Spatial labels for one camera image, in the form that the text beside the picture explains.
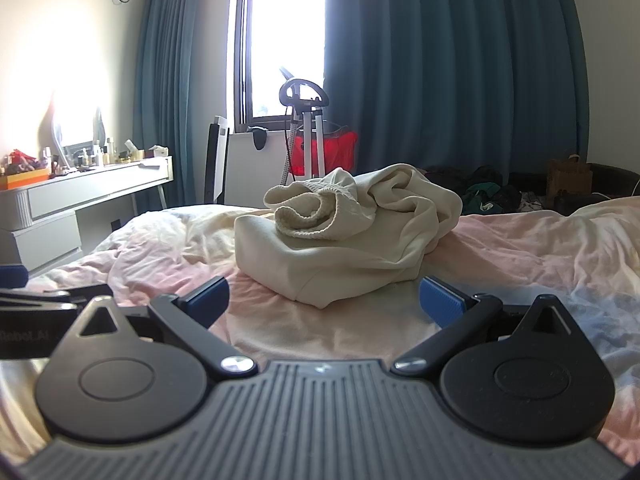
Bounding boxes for cream white sweatpants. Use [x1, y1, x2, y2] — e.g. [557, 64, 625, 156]
[234, 164, 463, 309]

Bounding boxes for pile of dark clothes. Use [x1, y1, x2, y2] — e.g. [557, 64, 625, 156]
[422, 166, 546, 216]

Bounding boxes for black white folding chair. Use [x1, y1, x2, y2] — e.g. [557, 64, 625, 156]
[204, 116, 230, 205]

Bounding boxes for white vanity desk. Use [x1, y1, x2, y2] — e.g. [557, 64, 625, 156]
[1, 156, 174, 276]

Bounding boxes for pink blue bed sheet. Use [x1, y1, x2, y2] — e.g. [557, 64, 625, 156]
[28, 197, 639, 465]

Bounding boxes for orange box on desk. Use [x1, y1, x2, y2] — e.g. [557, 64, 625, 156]
[0, 169, 50, 191]

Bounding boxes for brown paper bag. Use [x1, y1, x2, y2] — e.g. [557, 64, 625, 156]
[547, 154, 592, 206]

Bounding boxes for red garment on stand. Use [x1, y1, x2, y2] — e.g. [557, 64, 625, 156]
[291, 131, 358, 177]

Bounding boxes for teal left curtain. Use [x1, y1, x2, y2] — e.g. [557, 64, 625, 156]
[131, 0, 241, 212]

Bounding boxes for teal curtain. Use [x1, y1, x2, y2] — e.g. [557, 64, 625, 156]
[324, 0, 589, 174]
[131, 0, 241, 212]

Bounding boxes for teal right curtain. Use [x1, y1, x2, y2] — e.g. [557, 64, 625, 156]
[324, 0, 589, 174]

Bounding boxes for window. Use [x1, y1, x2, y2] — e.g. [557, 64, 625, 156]
[233, 0, 326, 130]

